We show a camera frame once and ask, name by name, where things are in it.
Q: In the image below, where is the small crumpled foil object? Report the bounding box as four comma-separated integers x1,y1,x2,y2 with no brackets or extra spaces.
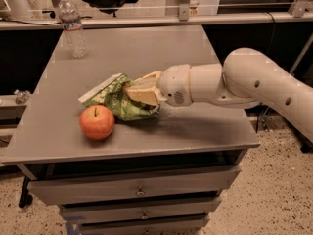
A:
14,90,31,104

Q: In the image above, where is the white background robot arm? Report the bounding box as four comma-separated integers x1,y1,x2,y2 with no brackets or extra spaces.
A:
0,0,42,20

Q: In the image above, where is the red apple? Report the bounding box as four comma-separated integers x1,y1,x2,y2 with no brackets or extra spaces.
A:
79,105,115,140

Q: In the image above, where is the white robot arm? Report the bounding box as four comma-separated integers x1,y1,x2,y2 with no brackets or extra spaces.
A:
125,48,313,141

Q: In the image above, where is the grey drawer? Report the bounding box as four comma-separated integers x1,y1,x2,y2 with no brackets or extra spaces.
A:
28,165,241,205
61,196,221,224
79,214,208,235

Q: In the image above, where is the grey drawer cabinet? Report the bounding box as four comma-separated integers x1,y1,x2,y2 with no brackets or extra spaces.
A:
3,26,257,235

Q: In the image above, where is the top grey drawer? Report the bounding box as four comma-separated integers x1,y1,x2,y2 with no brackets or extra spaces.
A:
28,165,241,205

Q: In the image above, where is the green jalapeno chip bag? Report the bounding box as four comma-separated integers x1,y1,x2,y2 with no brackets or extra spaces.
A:
78,73,160,121

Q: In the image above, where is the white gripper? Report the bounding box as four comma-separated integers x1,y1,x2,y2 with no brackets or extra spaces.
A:
125,64,192,107

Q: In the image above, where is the bottom grey drawer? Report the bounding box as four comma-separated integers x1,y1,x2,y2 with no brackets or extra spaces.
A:
79,214,208,235

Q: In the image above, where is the black hanging cable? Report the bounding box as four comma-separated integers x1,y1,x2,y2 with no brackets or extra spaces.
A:
255,106,266,134

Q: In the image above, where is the clear plastic water bottle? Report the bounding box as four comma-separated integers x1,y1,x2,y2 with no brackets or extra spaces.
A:
58,0,87,58

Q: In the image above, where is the grey metal rail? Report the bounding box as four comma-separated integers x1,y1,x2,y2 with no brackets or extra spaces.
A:
0,12,313,31

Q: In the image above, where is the middle grey drawer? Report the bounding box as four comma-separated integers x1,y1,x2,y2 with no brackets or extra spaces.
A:
61,196,221,224

